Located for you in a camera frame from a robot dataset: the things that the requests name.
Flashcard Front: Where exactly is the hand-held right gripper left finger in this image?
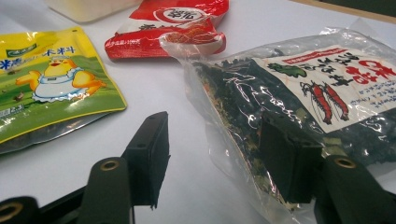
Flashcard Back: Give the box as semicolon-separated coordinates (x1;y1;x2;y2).
121;111;172;209

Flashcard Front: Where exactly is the clear bag of dried seaweed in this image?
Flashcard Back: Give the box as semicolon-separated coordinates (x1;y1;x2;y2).
158;26;396;224

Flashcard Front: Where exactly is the white plastic container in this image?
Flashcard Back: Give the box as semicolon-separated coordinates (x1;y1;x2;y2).
43;0;144;23

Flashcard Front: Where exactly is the red snack packet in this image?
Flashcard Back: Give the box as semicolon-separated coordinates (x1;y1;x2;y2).
104;0;231;61

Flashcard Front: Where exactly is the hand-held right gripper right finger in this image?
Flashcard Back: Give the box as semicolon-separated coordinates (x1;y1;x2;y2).
259;111;324;205

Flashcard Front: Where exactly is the yellow green spouted pouch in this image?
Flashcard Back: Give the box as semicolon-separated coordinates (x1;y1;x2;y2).
0;26;128;156

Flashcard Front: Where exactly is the white table mat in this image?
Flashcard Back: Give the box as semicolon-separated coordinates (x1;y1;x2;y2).
0;0;396;224

